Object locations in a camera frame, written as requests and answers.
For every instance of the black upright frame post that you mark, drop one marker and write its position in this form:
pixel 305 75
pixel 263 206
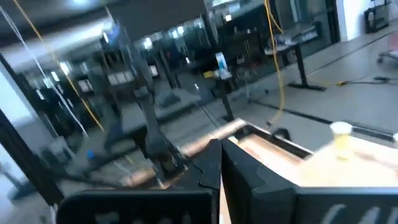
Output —
pixel 28 161

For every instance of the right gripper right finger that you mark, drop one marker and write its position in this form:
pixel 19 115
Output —
pixel 245 186

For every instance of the black background standing desk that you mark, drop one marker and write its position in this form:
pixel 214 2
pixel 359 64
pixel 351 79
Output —
pixel 300 68

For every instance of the grey desk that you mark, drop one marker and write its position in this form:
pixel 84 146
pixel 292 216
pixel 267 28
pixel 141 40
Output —
pixel 183 102

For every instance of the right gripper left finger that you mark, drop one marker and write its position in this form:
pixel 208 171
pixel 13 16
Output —
pixel 208 174

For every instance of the blue white display stand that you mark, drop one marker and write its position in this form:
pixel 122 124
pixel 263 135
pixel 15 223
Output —
pixel 221 63

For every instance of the wooden shelf black metal frame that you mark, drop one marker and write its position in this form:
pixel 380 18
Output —
pixel 357 171

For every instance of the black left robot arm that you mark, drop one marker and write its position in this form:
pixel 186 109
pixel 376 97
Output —
pixel 152 124

